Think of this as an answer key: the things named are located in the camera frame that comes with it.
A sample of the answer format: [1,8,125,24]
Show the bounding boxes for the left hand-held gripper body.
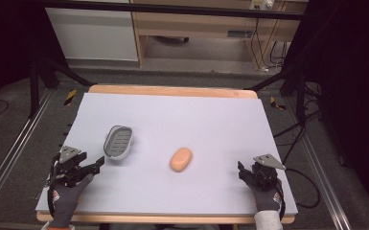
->
[52,145,88,189]

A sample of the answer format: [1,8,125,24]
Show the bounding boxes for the black metal crossbar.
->
[43,0,305,21]

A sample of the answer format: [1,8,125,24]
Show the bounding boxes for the black floor cables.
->
[272,83,323,165]

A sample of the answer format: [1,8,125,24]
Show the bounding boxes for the person's left hand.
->
[48,173,95,229]

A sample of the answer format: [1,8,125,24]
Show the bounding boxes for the orange soap bar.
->
[169,147,194,173]

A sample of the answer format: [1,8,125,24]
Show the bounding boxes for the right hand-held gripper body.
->
[250,153,288,193]

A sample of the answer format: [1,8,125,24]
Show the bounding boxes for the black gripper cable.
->
[275,167,321,222]
[45,152,61,219]

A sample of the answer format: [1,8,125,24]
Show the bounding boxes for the wooden table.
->
[35,83,297,225]

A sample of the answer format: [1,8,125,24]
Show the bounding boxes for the grey soap dish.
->
[103,125,134,161]

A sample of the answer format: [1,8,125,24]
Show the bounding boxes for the white table mat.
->
[35,92,299,216]

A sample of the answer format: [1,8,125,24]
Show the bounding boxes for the yellow black floor tape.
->
[269,96,288,112]
[63,88,78,106]

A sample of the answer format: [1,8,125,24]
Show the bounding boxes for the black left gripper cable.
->
[45,152,61,219]

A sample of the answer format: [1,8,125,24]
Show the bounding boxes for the white power strip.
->
[249,0,275,11]

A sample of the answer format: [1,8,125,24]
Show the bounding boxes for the cables under wooden desk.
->
[249,17,289,73]

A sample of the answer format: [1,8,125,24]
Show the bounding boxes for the metal floor rail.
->
[284,95,353,230]
[0,88,55,222]

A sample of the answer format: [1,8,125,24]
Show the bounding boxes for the black metal stand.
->
[28,57,95,120]
[243,61,309,127]

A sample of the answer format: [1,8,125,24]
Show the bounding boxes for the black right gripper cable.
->
[275,167,321,222]

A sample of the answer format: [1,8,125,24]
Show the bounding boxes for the wooden desk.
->
[129,0,309,70]

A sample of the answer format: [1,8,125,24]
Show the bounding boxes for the white cabinet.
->
[45,6,139,62]

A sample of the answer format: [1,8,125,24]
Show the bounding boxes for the person's right hand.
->
[239,172,285,213]

